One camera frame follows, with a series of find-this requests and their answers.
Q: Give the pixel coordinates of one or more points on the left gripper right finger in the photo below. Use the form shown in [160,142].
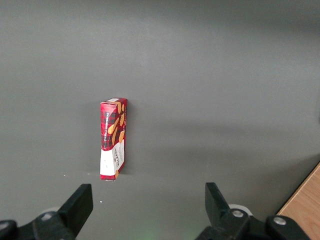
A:
[220,215]

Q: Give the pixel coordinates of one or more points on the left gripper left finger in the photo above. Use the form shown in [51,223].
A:
[75,212]

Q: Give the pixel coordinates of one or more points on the red tartan shortbread box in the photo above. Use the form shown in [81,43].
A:
[112,140]

